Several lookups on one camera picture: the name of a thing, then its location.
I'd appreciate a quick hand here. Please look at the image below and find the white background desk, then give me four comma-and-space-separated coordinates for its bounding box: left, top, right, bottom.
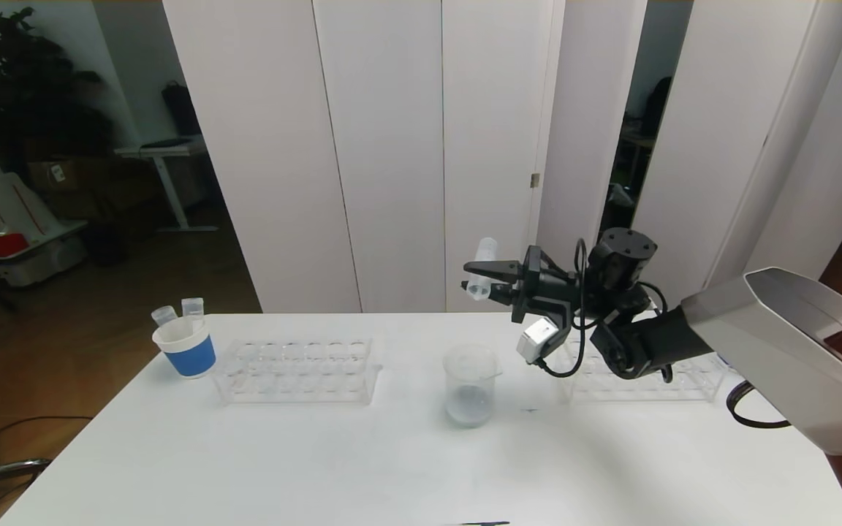
115, 139, 219, 236

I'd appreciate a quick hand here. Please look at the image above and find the black camera cable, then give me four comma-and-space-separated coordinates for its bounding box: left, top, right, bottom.
534, 237, 590, 379

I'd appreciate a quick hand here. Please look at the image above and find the black bag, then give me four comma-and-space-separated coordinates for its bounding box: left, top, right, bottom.
164, 83, 204, 141

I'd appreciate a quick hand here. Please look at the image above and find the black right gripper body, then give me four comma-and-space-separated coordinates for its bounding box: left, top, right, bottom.
511, 245, 584, 324

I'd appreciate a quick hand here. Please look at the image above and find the clear glass beaker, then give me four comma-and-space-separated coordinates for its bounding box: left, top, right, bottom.
443, 346, 502, 428

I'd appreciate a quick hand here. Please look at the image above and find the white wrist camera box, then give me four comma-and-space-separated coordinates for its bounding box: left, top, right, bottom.
516, 318, 561, 365

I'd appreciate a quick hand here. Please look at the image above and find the clear acrylic test tube rack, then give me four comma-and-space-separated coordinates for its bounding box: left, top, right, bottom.
214, 338, 382, 404
557, 336, 729, 403

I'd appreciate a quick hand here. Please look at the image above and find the cardboard box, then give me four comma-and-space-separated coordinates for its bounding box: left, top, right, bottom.
29, 162, 100, 197

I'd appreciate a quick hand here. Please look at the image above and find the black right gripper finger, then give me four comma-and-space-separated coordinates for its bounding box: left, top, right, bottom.
463, 259, 524, 285
460, 280, 516, 306

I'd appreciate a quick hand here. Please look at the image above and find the black floor cable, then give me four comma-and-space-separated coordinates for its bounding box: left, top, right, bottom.
0, 416, 94, 468

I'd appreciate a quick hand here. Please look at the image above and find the metal chair frame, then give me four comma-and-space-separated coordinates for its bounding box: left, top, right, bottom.
0, 459, 53, 492

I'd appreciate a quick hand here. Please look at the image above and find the blue white paper cup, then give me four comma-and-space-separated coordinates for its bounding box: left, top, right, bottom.
152, 317, 217, 379

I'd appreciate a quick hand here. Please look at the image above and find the white angled partition panel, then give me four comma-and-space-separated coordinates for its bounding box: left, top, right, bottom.
528, 0, 647, 313

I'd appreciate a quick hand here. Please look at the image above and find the white machine base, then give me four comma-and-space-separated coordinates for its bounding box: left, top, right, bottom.
0, 175, 91, 289

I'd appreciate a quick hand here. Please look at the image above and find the white folding partition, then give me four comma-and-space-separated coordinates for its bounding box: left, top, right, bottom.
607, 0, 842, 311
164, 0, 564, 315

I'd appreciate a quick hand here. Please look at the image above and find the dark potted plant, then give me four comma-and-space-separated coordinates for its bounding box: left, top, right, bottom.
0, 0, 118, 176

